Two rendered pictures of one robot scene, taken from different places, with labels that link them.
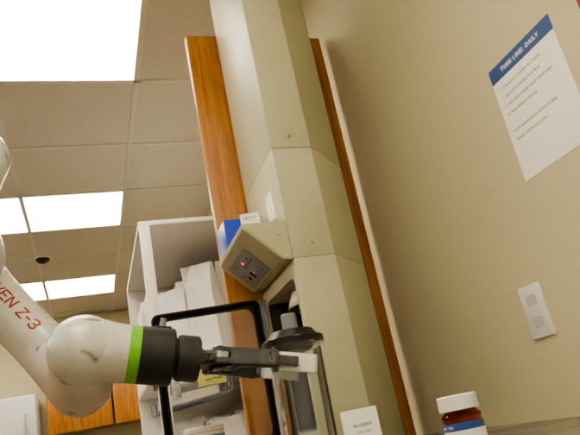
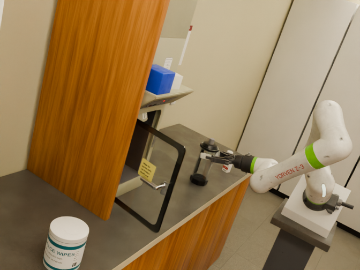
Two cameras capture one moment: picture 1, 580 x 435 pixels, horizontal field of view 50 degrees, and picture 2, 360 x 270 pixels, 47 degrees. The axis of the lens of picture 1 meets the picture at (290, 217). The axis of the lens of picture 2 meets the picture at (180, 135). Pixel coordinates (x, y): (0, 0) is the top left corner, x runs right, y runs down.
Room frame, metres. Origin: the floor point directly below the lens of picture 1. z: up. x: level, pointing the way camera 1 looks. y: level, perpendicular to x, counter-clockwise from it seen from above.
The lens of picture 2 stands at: (2.72, 1.43, 1.97)
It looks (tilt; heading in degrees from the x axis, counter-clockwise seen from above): 20 degrees down; 225
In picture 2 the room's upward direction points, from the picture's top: 18 degrees clockwise
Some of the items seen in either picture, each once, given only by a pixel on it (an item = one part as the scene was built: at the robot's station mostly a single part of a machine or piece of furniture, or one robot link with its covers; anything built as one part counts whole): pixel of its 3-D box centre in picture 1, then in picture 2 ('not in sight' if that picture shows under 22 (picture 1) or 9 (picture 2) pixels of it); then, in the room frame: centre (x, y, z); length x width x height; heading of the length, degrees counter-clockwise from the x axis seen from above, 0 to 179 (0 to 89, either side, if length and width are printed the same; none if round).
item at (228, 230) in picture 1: (239, 239); (156, 79); (1.67, 0.15, 1.55); 0.10 x 0.10 x 0.09; 20
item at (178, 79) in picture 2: (251, 226); (173, 80); (1.54, 0.10, 1.54); 0.05 x 0.05 x 0.06; 4
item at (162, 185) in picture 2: not in sight; (152, 182); (1.72, 0.36, 1.20); 0.10 x 0.05 x 0.03; 103
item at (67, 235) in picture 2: not in sight; (65, 245); (2.07, 0.41, 1.01); 0.13 x 0.13 x 0.15
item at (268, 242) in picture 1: (252, 261); (162, 98); (1.58, 0.12, 1.46); 0.32 x 0.12 x 0.10; 20
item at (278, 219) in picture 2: not in sight; (304, 222); (0.66, 0.52, 0.92); 0.32 x 0.32 x 0.04; 24
